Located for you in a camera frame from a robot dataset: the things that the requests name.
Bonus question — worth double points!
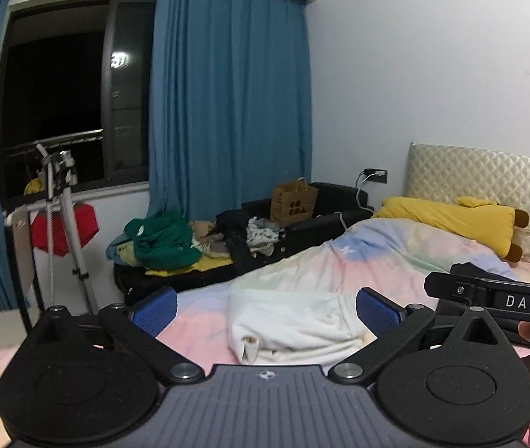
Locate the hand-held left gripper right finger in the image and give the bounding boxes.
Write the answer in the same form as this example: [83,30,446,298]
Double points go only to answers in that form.
[328,287,503,382]

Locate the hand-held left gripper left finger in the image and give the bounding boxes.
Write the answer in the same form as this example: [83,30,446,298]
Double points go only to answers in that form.
[27,287,206,382]

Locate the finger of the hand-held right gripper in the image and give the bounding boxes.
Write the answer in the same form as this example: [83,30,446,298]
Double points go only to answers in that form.
[424,271,487,306]
[450,262,520,283]

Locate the white sweatpants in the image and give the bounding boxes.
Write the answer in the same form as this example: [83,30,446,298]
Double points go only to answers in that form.
[227,287,373,365]

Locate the clothes drying rack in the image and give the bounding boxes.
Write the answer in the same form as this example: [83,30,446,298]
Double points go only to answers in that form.
[35,144,100,318]

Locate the olive yellow garment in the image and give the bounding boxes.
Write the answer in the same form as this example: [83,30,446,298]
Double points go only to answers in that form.
[118,242,146,269]

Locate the yellow plush pillow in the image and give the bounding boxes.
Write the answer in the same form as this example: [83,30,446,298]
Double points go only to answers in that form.
[372,196,530,263]

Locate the green garment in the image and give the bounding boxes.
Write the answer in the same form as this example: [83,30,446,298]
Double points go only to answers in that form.
[124,212,202,270]

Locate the light blue garment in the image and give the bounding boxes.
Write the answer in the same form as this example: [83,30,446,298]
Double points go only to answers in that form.
[106,233,135,262]

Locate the bright yellow garment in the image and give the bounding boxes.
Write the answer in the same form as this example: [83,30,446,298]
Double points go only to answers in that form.
[145,254,234,277]

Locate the pastel printed duvet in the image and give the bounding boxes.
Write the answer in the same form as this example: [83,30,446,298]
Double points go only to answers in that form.
[0,217,530,435]

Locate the beige garment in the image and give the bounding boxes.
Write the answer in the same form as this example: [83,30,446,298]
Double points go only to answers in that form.
[187,219,233,259]

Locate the cream quilted headboard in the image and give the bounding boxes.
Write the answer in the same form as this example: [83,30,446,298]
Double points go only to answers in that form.
[405,142,530,269]

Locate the red garment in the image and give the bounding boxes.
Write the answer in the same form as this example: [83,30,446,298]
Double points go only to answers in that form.
[30,202,100,257]

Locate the black garment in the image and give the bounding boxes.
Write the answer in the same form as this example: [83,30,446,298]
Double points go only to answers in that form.
[216,209,266,274]

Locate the black sofa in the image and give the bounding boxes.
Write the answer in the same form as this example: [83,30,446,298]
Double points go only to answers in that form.
[114,182,375,306]

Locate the brown paper bag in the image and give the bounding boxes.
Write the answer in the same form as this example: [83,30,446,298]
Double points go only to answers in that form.
[269,178,319,227]

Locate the white patterned garment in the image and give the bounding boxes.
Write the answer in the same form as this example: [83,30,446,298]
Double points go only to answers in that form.
[246,217,286,257]

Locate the dark window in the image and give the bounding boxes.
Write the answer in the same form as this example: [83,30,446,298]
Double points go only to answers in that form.
[0,0,160,199]

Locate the white charger cable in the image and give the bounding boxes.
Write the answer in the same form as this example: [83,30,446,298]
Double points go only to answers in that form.
[316,172,382,230]

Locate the metal clothes rail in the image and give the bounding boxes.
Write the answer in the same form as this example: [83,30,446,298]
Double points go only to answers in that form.
[6,130,104,157]

